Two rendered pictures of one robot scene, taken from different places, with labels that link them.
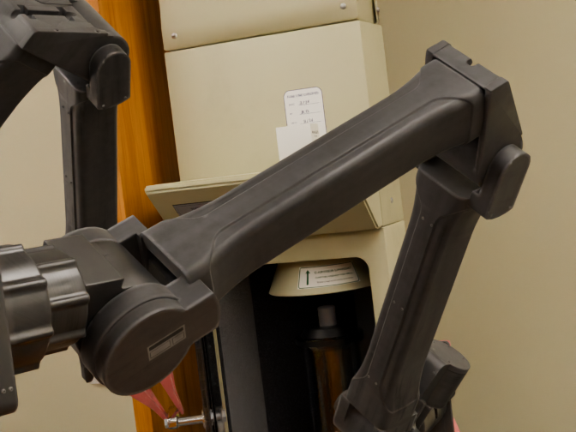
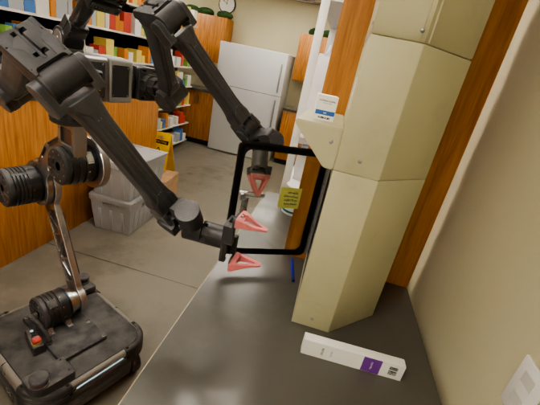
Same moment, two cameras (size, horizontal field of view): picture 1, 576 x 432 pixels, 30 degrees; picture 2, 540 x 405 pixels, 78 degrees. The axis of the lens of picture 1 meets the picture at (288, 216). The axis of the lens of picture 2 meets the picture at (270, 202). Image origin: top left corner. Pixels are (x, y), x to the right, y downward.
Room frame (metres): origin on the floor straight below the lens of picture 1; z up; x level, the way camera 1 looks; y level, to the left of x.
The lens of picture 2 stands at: (1.22, -0.86, 1.61)
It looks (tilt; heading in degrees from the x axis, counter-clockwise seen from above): 22 degrees down; 75
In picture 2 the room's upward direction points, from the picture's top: 12 degrees clockwise
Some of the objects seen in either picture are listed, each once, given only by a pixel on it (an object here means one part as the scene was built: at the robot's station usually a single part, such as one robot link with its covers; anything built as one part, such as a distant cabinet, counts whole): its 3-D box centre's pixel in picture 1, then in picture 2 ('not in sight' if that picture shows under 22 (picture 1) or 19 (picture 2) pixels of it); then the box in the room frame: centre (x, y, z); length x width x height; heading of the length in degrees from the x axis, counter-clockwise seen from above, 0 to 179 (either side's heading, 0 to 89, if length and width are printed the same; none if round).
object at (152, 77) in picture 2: not in sight; (153, 86); (1.05, 0.54, 1.45); 0.09 x 0.08 x 0.12; 45
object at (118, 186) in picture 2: not in sight; (130, 170); (0.69, 2.18, 0.49); 0.60 x 0.42 x 0.33; 68
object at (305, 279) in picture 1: (322, 270); not in sight; (1.70, -0.04, 1.34); 0.18 x 0.18 x 0.05
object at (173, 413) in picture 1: (185, 416); not in sight; (1.43, 0.17, 1.20); 0.10 x 0.05 x 0.03; 5
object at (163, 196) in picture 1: (262, 207); (319, 134); (1.56, 0.03, 1.46); 0.32 x 0.12 x 0.10; 68
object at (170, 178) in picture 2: not in sight; (157, 186); (0.89, 2.76, 0.14); 0.41 x 0.32 x 0.28; 74
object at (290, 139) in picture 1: (299, 147); (325, 107); (1.53, -0.03, 1.54); 0.05 x 0.05 x 0.06; 75
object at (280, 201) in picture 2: (207, 407); (274, 203); (1.50, 0.14, 1.19); 0.30 x 0.01 x 0.40; 5
